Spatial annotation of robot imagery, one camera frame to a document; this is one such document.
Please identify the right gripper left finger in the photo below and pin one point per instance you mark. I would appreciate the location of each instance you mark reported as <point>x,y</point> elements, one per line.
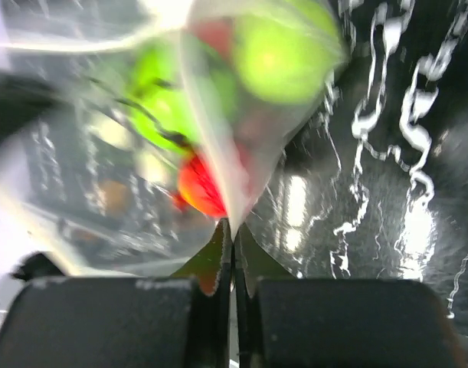
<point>56,320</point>

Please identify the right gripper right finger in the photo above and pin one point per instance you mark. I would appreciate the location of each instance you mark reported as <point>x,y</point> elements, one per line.
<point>284,321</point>

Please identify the red yellow pomegranate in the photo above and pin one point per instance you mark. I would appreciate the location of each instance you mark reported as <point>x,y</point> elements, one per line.
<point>196,188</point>

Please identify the clear bag with white dots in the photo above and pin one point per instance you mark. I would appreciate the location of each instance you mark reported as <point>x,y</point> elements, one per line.
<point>156,121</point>

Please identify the green bell pepper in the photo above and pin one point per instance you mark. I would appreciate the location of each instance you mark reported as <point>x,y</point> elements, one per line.
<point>156,88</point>

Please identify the green apple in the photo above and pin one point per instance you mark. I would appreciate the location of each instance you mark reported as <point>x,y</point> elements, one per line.
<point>283,51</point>

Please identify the red apple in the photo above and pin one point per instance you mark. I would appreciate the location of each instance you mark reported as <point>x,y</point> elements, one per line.
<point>217,34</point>

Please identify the black marble pattern mat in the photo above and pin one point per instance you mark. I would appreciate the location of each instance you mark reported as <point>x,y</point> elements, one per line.
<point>376,183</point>

